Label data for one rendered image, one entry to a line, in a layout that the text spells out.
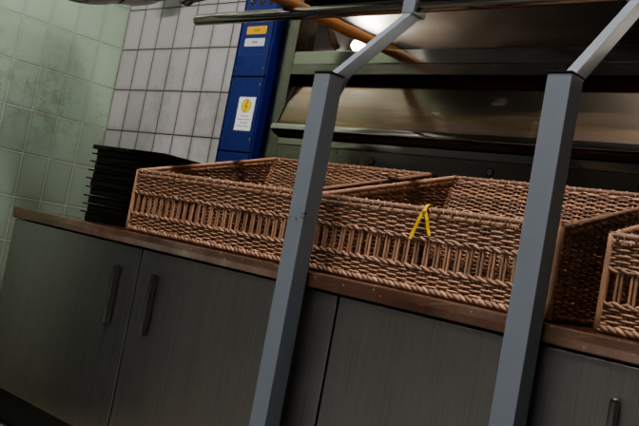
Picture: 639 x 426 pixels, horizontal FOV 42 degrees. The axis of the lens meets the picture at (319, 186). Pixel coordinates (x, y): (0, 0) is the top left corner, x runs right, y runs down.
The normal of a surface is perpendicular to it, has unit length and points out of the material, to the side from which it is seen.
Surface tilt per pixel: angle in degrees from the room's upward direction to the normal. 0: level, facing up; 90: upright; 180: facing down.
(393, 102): 70
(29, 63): 90
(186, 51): 90
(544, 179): 90
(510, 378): 90
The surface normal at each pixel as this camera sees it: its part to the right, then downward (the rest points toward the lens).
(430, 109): -0.55, -0.50
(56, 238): -0.66, -0.17
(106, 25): 0.73, 0.09
